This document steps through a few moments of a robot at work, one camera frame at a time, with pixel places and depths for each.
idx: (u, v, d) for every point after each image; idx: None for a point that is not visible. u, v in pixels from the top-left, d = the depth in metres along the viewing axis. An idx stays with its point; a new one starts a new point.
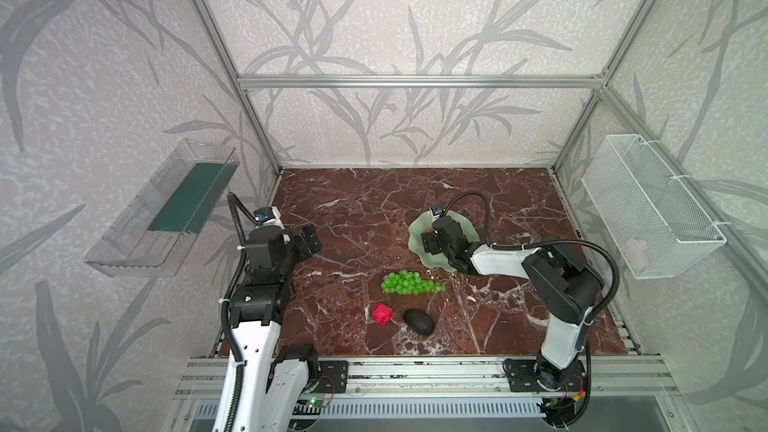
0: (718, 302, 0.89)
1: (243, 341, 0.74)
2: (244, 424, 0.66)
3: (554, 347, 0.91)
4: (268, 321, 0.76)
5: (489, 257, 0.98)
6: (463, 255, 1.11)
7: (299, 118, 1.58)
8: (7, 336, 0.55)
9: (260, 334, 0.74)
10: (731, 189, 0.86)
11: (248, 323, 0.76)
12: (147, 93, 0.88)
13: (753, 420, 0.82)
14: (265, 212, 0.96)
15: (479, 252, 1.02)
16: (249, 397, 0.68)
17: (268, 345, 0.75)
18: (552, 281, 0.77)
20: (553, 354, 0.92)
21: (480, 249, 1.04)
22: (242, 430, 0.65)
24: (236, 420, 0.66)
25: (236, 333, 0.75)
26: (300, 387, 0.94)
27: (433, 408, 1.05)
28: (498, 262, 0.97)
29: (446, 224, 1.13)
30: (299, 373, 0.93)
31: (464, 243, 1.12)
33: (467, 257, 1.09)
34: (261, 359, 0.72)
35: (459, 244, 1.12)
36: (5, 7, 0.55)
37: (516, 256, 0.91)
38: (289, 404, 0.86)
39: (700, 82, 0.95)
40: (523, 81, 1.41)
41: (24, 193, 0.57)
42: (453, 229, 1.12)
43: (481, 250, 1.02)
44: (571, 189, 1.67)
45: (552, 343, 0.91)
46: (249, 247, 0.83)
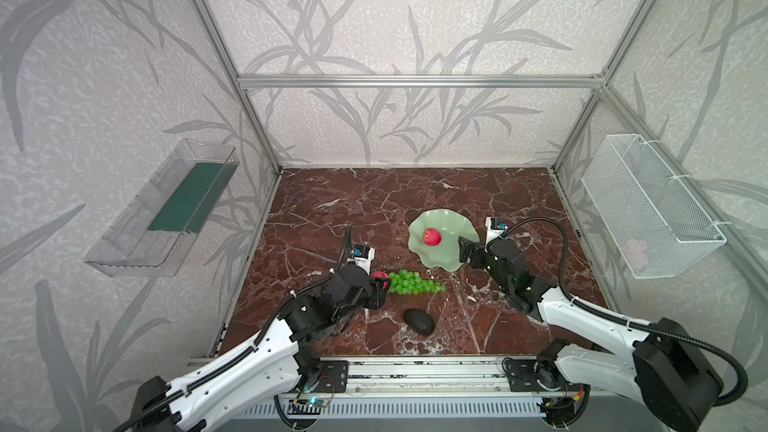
0: (718, 302, 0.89)
1: (271, 334, 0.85)
2: (208, 391, 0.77)
3: (577, 367, 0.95)
4: (296, 342, 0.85)
5: (570, 314, 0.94)
6: (523, 295, 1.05)
7: (299, 118, 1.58)
8: (6, 336, 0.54)
9: (284, 345, 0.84)
10: (730, 188, 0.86)
11: (290, 318, 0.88)
12: (147, 93, 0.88)
13: (754, 420, 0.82)
14: (361, 249, 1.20)
15: (551, 304, 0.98)
16: (230, 375, 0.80)
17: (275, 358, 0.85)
18: (674, 386, 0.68)
20: (566, 368, 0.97)
21: (553, 297, 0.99)
22: (205, 394, 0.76)
24: (211, 381, 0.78)
25: (276, 322, 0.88)
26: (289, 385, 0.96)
27: (433, 408, 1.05)
28: (577, 321, 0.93)
29: (511, 254, 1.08)
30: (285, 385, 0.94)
31: (526, 279, 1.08)
33: (529, 298, 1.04)
34: (266, 358, 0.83)
35: (520, 279, 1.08)
36: (5, 7, 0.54)
37: (610, 329, 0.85)
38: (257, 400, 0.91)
39: (700, 82, 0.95)
40: (523, 81, 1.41)
41: (24, 192, 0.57)
42: (518, 260, 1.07)
43: (556, 302, 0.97)
44: (571, 189, 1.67)
45: (576, 363, 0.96)
46: (337, 275, 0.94)
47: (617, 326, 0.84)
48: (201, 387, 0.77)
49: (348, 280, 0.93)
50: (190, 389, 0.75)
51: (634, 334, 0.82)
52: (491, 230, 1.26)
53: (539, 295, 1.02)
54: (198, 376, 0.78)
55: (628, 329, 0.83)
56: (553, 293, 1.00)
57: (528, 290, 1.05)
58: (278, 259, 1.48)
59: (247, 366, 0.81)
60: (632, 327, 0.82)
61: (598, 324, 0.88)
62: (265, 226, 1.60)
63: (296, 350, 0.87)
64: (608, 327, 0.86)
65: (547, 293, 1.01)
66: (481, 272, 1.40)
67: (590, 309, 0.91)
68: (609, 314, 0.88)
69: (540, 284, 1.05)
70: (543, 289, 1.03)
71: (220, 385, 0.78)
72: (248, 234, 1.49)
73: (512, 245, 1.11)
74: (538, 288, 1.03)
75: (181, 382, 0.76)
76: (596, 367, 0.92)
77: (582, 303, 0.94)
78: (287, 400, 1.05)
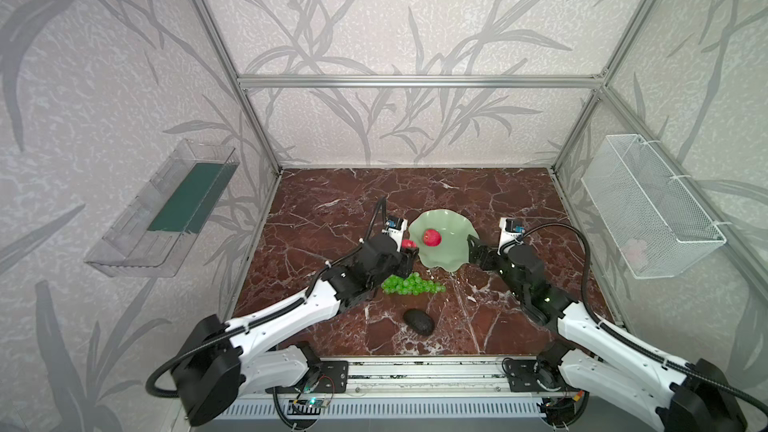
0: (718, 302, 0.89)
1: (317, 291, 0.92)
2: (265, 332, 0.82)
3: (588, 382, 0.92)
4: (338, 302, 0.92)
5: (595, 339, 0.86)
6: (541, 306, 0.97)
7: (299, 118, 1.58)
8: (6, 336, 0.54)
9: (327, 304, 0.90)
10: (730, 189, 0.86)
11: (329, 282, 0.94)
12: (147, 93, 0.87)
13: (754, 421, 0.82)
14: (395, 219, 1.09)
15: (574, 324, 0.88)
16: (283, 321, 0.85)
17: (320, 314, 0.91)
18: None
20: (575, 382, 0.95)
21: (575, 313, 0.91)
22: (263, 334, 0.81)
24: (267, 324, 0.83)
25: (320, 282, 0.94)
26: (292, 382, 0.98)
27: (433, 408, 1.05)
28: (603, 349, 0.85)
29: (531, 263, 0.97)
30: (291, 379, 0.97)
31: (543, 289, 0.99)
33: (548, 310, 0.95)
34: (312, 313, 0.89)
35: (537, 288, 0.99)
36: (5, 7, 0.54)
37: (643, 363, 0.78)
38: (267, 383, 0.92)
39: (700, 82, 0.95)
40: (523, 81, 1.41)
41: (23, 193, 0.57)
42: (538, 270, 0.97)
43: (579, 322, 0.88)
44: (571, 189, 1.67)
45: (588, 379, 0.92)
46: (368, 243, 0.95)
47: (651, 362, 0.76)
48: (258, 327, 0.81)
49: (378, 247, 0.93)
50: (250, 326, 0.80)
51: (670, 374, 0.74)
52: (505, 232, 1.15)
53: (559, 309, 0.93)
54: (254, 318, 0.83)
55: (663, 367, 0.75)
56: (575, 308, 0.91)
57: (547, 301, 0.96)
58: (278, 259, 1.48)
59: (298, 315, 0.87)
60: (668, 366, 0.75)
61: (629, 356, 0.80)
62: (265, 226, 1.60)
63: (336, 309, 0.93)
64: (640, 362, 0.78)
65: (568, 307, 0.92)
66: (481, 272, 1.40)
67: (619, 337, 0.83)
68: (640, 345, 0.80)
69: (560, 294, 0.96)
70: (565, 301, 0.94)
71: (274, 328, 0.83)
72: (248, 234, 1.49)
73: (532, 253, 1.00)
74: (558, 301, 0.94)
75: (240, 321, 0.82)
76: (606, 387, 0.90)
77: (608, 328, 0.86)
78: (288, 400, 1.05)
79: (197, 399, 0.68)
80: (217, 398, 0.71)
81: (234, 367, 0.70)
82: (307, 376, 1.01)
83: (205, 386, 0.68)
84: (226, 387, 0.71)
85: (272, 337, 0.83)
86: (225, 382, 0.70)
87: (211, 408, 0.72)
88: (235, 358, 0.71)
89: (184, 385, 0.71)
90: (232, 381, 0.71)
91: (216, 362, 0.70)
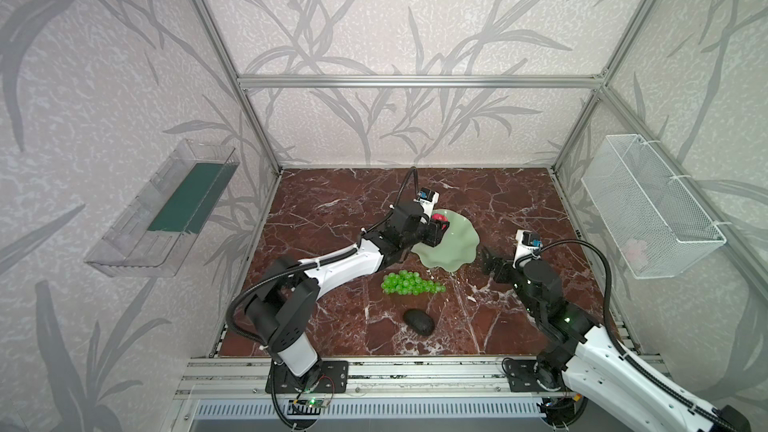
0: (718, 302, 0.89)
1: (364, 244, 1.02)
2: (330, 270, 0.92)
3: (598, 396, 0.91)
4: (380, 257, 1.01)
5: (617, 371, 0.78)
6: (558, 326, 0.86)
7: (299, 118, 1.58)
8: (6, 336, 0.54)
9: (374, 254, 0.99)
10: (731, 189, 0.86)
11: (370, 241, 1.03)
12: (147, 93, 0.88)
13: (753, 421, 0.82)
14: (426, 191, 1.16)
15: (597, 352, 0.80)
16: (345, 263, 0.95)
17: (367, 265, 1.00)
18: None
20: (584, 392, 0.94)
21: (597, 339, 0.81)
22: (328, 270, 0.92)
24: (333, 264, 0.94)
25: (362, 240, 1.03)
26: (295, 373, 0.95)
27: (433, 408, 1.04)
28: (624, 380, 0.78)
29: (547, 279, 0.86)
30: (299, 369, 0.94)
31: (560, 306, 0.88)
33: (567, 331, 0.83)
34: (364, 262, 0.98)
35: (554, 305, 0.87)
36: (5, 7, 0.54)
37: (668, 404, 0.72)
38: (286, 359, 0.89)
39: (700, 82, 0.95)
40: (523, 81, 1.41)
41: (23, 193, 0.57)
42: (556, 286, 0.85)
43: (601, 351, 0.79)
44: (571, 189, 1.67)
45: (598, 394, 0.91)
46: (398, 208, 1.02)
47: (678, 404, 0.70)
48: (326, 265, 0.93)
49: (407, 211, 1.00)
50: (323, 263, 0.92)
51: (698, 420, 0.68)
52: (521, 245, 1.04)
53: (579, 333, 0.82)
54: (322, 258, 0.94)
55: (690, 411, 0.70)
56: (596, 332, 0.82)
57: (565, 322, 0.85)
58: (278, 259, 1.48)
59: (354, 259, 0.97)
60: (696, 411, 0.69)
61: (653, 393, 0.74)
62: (265, 226, 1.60)
63: (377, 264, 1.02)
64: (664, 402, 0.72)
65: (589, 331, 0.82)
66: (481, 272, 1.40)
67: (643, 371, 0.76)
68: (665, 383, 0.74)
69: (581, 314, 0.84)
70: (586, 323, 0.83)
71: (339, 268, 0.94)
72: (248, 234, 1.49)
73: (548, 268, 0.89)
74: (578, 322, 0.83)
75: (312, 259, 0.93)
76: (615, 405, 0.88)
77: (631, 360, 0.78)
78: (287, 400, 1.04)
79: (280, 322, 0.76)
80: (293, 326, 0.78)
81: (313, 293, 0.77)
82: (308, 376, 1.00)
83: (287, 309, 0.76)
84: (303, 314, 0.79)
85: (335, 276, 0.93)
86: (303, 308, 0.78)
87: (287, 337, 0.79)
88: (313, 286, 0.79)
89: (260, 317, 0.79)
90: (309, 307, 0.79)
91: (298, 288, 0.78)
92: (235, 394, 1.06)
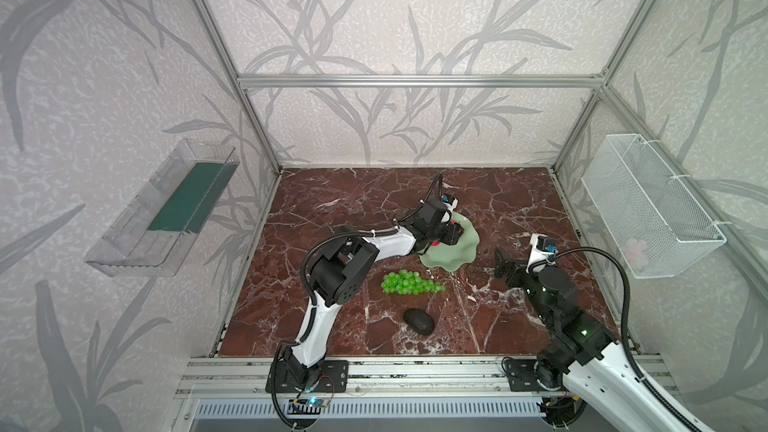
0: (718, 301, 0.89)
1: (402, 228, 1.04)
2: (381, 242, 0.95)
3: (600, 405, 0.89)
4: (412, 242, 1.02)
5: (630, 389, 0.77)
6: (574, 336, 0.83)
7: (299, 118, 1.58)
8: (6, 336, 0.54)
9: (410, 236, 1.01)
10: (731, 189, 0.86)
11: (405, 227, 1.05)
12: (147, 93, 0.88)
13: (753, 421, 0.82)
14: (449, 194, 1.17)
15: (612, 370, 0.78)
16: (391, 239, 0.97)
17: (401, 248, 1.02)
18: None
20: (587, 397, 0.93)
21: (613, 357, 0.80)
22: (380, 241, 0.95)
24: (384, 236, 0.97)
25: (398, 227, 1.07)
26: (303, 361, 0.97)
27: (433, 408, 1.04)
28: (634, 397, 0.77)
29: (563, 288, 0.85)
30: (311, 358, 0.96)
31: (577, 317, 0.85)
33: (583, 344, 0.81)
34: (402, 242, 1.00)
35: (570, 315, 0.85)
36: (5, 7, 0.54)
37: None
38: (308, 339, 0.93)
39: (700, 82, 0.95)
40: (523, 80, 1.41)
41: (23, 192, 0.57)
42: (572, 296, 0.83)
43: (616, 370, 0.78)
44: (571, 189, 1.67)
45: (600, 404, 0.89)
46: (427, 201, 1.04)
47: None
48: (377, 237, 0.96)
49: (435, 205, 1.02)
50: (376, 234, 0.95)
51: None
52: (535, 250, 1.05)
53: (596, 348, 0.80)
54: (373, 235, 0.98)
55: None
56: (613, 351, 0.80)
57: (582, 334, 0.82)
58: (279, 259, 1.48)
59: (400, 237, 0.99)
60: None
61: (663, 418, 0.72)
62: (265, 225, 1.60)
63: (409, 248, 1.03)
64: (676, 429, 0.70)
65: (606, 348, 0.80)
66: (481, 272, 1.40)
67: (656, 393, 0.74)
68: (678, 410, 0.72)
69: (597, 326, 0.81)
70: (602, 336, 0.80)
71: (386, 242, 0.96)
72: (248, 234, 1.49)
73: (565, 277, 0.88)
74: (597, 336, 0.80)
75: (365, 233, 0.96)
76: (615, 414, 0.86)
77: (648, 384, 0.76)
78: (287, 399, 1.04)
79: (344, 280, 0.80)
80: (354, 284, 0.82)
81: (374, 254, 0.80)
82: (308, 376, 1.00)
83: (351, 268, 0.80)
84: (364, 274, 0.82)
85: (384, 248, 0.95)
86: (366, 268, 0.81)
87: (349, 293, 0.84)
88: (372, 248, 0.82)
89: (326, 275, 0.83)
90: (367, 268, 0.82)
91: (361, 250, 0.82)
92: (234, 394, 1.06)
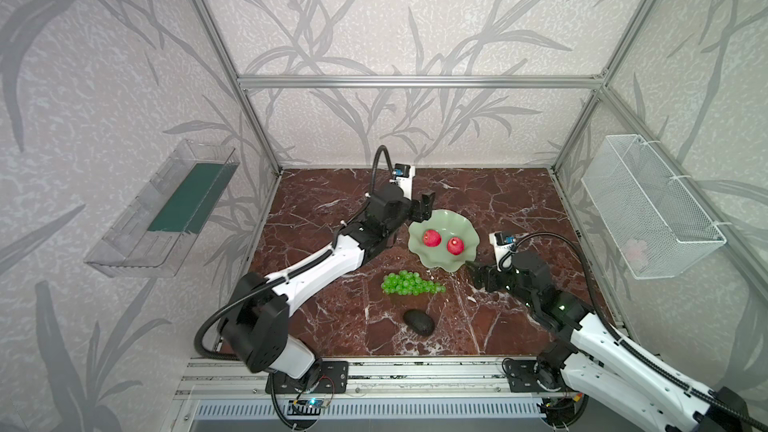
0: (718, 302, 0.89)
1: (341, 244, 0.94)
2: (303, 280, 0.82)
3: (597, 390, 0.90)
4: (362, 252, 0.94)
5: (611, 355, 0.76)
6: (553, 313, 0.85)
7: (299, 118, 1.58)
8: (6, 336, 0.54)
9: (352, 253, 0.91)
10: (730, 188, 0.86)
11: (349, 237, 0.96)
12: (147, 93, 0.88)
13: None
14: (403, 169, 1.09)
15: (592, 337, 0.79)
16: (320, 270, 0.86)
17: (348, 263, 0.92)
18: None
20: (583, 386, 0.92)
21: (592, 326, 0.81)
22: (301, 282, 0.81)
24: (304, 273, 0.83)
25: (341, 237, 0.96)
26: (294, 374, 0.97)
27: (433, 408, 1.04)
28: (619, 363, 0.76)
29: (534, 266, 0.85)
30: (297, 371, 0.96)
31: (552, 294, 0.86)
33: (560, 316, 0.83)
34: (338, 265, 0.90)
35: (547, 294, 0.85)
36: (5, 8, 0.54)
37: (664, 388, 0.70)
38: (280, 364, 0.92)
39: (700, 82, 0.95)
40: (523, 81, 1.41)
41: (23, 193, 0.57)
42: (543, 273, 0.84)
43: (597, 337, 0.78)
44: (571, 189, 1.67)
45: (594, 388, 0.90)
46: (374, 197, 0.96)
47: (674, 387, 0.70)
48: (296, 276, 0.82)
49: (385, 198, 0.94)
50: (290, 275, 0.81)
51: (694, 402, 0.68)
52: (496, 246, 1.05)
53: (574, 319, 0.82)
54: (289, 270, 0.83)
55: (686, 394, 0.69)
56: (591, 318, 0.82)
57: (560, 309, 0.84)
58: (278, 259, 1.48)
59: (329, 265, 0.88)
60: (692, 393, 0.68)
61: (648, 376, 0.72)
62: (265, 226, 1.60)
63: (360, 260, 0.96)
64: (661, 386, 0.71)
65: (584, 317, 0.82)
66: None
67: (636, 353, 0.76)
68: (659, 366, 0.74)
69: (574, 303, 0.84)
70: (580, 309, 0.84)
71: (312, 277, 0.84)
72: (248, 234, 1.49)
73: (534, 256, 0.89)
74: (573, 309, 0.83)
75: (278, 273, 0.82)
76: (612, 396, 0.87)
77: (626, 345, 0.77)
78: (287, 400, 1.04)
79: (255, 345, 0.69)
80: (271, 345, 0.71)
81: (283, 312, 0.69)
82: (308, 375, 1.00)
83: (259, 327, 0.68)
84: (279, 331, 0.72)
85: (310, 286, 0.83)
86: (278, 324, 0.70)
87: (268, 354, 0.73)
88: (280, 303, 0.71)
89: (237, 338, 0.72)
90: (281, 326, 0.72)
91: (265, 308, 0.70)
92: (234, 394, 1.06)
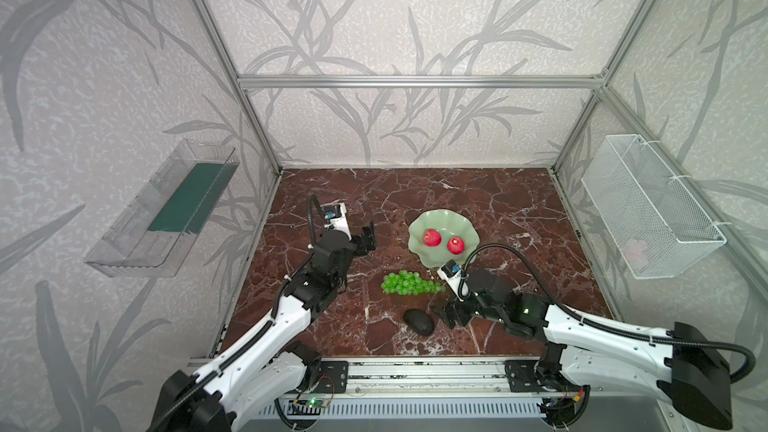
0: (718, 302, 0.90)
1: (283, 309, 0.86)
2: (241, 366, 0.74)
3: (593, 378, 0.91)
4: (309, 311, 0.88)
5: (586, 338, 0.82)
6: (521, 319, 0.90)
7: (299, 118, 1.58)
8: (6, 336, 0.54)
9: (293, 320, 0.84)
10: (730, 188, 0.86)
11: (293, 298, 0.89)
12: (147, 93, 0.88)
13: (753, 421, 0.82)
14: (333, 210, 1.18)
15: (561, 328, 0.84)
16: (259, 347, 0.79)
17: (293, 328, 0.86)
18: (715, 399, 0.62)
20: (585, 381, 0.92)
21: (557, 317, 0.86)
22: (239, 369, 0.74)
24: (241, 357, 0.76)
25: (283, 299, 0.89)
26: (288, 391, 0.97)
27: (433, 408, 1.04)
28: (594, 343, 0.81)
29: (488, 284, 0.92)
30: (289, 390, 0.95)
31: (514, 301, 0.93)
33: (528, 320, 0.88)
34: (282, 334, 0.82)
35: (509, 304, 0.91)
36: (5, 8, 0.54)
37: (635, 349, 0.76)
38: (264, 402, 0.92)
39: (700, 82, 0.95)
40: (523, 81, 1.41)
41: (24, 192, 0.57)
42: (497, 288, 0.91)
43: (564, 325, 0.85)
44: (571, 189, 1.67)
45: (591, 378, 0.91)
46: (317, 247, 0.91)
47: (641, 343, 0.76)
48: (232, 363, 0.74)
49: (329, 248, 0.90)
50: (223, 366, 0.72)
51: (660, 349, 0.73)
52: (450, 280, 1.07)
53: (541, 318, 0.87)
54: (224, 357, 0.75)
55: (651, 345, 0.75)
56: (555, 311, 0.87)
57: (526, 313, 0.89)
58: (278, 259, 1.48)
59: (270, 340, 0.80)
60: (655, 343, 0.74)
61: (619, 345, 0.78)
62: (265, 226, 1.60)
63: (309, 318, 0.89)
64: (631, 346, 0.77)
65: (548, 312, 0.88)
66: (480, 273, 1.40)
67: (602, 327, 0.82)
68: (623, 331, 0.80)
69: (536, 302, 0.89)
70: (544, 306, 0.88)
71: (251, 358, 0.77)
72: (248, 234, 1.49)
73: (485, 274, 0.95)
74: (537, 309, 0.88)
75: (209, 366, 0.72)
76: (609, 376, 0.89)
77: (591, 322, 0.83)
78: (287, 400, 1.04)
79: None
80: None
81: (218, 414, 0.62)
82: (309, 372, 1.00)
83: None
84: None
85: (250, 368, 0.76)
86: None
87: None
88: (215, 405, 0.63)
89: None
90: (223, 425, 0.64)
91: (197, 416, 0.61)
92: None
